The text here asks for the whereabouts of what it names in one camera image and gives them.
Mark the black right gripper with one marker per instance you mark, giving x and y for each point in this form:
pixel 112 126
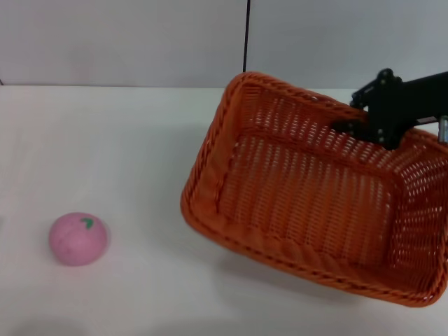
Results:
pixel 406 101

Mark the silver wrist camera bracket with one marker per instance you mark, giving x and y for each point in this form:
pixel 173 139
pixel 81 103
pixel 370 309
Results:
pixel 444 130

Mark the pink toy peach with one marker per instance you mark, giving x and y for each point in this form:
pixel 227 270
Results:
pixel 75 245

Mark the orange woven plastic basket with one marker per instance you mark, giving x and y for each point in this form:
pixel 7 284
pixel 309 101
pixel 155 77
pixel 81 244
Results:
pixel 297 217

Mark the black vertical wall strip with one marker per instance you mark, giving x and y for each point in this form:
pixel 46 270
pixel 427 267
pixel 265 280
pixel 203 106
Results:
pixel 246 35

